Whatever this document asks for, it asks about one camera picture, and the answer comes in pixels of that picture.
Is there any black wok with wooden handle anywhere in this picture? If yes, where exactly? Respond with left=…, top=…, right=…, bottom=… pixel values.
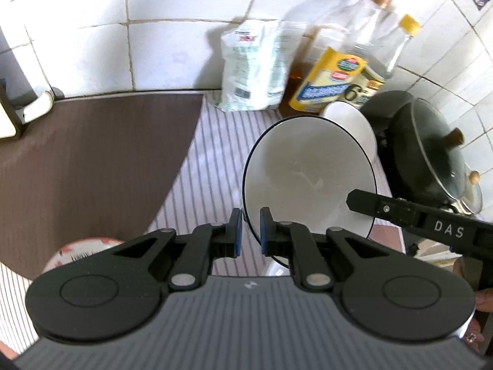
left=361, top=90, right=469, bottom=217

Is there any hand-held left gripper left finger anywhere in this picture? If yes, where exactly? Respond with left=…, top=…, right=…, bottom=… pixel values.
left=112, top=208, right=244, bottom=291

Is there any white cutting board stand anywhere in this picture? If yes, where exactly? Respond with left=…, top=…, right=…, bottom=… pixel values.
left=22, top=90, right=55, bottom=125

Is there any purple striped table cover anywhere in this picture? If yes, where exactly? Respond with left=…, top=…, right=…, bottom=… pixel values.
left=0, top=88, right=406, bottom=355

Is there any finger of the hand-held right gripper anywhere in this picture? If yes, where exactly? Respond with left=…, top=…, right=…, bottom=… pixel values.
left=345, top=188, right=420, bottom=234

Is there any cooking wine bottle yellow label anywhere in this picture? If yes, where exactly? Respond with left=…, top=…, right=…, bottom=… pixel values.
left=280, top=0, right=394, bottom=115

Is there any glass wok lid wooden knob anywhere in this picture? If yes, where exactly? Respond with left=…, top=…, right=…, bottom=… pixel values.
left=409, top=98, right=469, bottom=202

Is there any clear vinegar bottle yellow cap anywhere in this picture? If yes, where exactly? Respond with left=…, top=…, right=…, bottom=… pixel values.
left=346, top=13, right=423, bottom=111

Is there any white ribbed bowl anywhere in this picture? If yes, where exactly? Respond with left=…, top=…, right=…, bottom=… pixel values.
left=242, top=117, right=378, bottom=267
left=321, top=101, right=378, bottom=164

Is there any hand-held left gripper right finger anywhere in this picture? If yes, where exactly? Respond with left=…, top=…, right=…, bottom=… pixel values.
left=259, top=207, right=390, bottom=291

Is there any person's right hand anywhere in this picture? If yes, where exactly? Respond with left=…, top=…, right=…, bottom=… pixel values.
left=452, top=256, right=493, bottom=356

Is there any white plastic bag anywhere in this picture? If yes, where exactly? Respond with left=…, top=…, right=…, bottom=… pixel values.
left=220, top=19, right=306, bottom=112

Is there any cream pot glass lid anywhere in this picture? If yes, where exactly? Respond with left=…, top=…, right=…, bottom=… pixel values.
left=460, top=161, right=484, bottom=215

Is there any white plate with rabbit print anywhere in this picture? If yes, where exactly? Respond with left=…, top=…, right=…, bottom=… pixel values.
left=40, top=237, right=124, bottom=275

